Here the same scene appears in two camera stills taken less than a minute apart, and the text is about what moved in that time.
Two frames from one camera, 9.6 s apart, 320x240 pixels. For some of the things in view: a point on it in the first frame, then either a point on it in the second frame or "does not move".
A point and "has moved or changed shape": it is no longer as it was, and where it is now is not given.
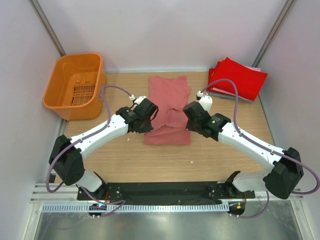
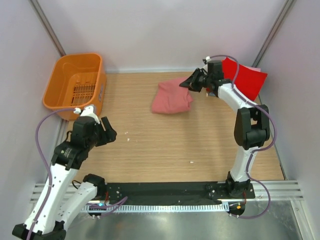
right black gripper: (190, 127) → (191, 83)
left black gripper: (146, 129) → (110, 132)
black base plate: (163, 191) does not move
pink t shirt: (170, 95) has moved or changed shape
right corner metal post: (286, 8) does not move
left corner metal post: (48, 27) does not move
